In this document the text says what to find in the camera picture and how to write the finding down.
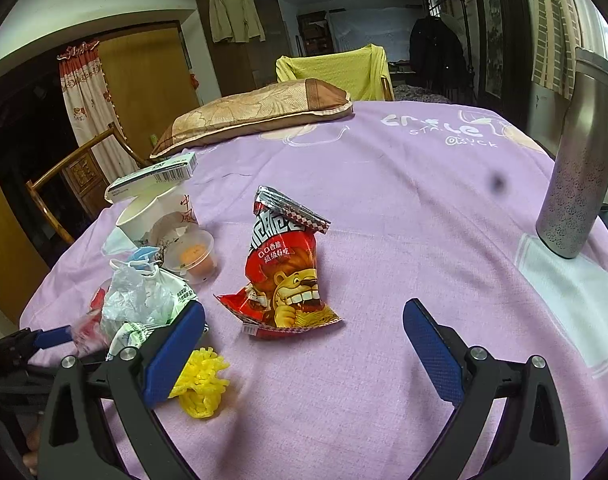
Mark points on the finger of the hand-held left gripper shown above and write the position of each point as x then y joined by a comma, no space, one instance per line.
51,338

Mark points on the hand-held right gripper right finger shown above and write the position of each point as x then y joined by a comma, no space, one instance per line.
431,350

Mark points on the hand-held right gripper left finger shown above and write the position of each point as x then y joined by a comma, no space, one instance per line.
176,355

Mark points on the yellow foam fruit net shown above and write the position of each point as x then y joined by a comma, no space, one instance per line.
203,385

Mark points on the clear red wrapper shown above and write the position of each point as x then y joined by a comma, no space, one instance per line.
91,330

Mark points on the clear plastic jelly cup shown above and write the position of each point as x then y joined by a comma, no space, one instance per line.
196,257

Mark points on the red snack bag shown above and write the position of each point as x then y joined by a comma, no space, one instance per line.
284,280

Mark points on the white paper cup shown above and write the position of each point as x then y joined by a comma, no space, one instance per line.
143,220

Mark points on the person's left hand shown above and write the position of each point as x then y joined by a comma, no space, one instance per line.
31,455

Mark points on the crumpled white plastic bag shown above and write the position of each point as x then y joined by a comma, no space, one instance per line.
138,295

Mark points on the blue face mask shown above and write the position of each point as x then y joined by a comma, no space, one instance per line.
141,256

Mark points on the purple bed sheet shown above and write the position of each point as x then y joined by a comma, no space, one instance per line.
409,220

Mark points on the wooden armchair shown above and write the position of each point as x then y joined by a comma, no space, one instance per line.
83,175

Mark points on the small white teal box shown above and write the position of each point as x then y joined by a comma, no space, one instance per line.
153,175

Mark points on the steel thermos bottle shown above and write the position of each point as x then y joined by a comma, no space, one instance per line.
579,160

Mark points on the white red floral curtain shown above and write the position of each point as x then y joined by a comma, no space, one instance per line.
83,95

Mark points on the brown patterned pillow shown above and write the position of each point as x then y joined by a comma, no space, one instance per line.
244,110

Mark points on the wooden door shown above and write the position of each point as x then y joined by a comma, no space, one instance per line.
143,90

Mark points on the dark hanging coat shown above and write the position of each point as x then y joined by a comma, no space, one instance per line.
436,55

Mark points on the brown wardrobe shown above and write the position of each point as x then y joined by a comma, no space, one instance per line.
238,65

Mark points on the framed painting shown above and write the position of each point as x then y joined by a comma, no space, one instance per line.
496,45

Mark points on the striped beige curtain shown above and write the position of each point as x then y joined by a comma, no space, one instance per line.
554,35

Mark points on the dark bookshelf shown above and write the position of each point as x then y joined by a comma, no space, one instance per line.
315,32

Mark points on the beige hanging jacket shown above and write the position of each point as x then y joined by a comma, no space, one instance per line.
236,10

